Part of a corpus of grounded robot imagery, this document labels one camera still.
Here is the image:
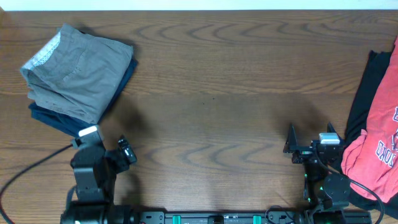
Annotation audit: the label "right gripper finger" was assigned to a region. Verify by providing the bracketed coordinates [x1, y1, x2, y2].
[284, 124, 297, 152]
[326, 122, 342, 140]

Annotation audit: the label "grey cargo shorts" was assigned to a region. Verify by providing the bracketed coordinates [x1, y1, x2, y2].
[20, 24, 134, 122]

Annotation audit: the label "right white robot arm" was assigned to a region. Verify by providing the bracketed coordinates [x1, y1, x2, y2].
[283, 123, 350, 223]

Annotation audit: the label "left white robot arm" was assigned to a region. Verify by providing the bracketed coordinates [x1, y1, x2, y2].
[60, 133, 139, 224]

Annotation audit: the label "folded dark blue garment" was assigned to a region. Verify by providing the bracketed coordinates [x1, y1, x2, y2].
[29, 58, 138, 137]

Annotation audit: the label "red printed t-shirt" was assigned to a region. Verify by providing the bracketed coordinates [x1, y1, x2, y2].
[341, 43, 397, 202]

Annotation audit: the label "black garment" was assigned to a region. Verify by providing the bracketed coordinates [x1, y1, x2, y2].
[331, 51, 397, 220]

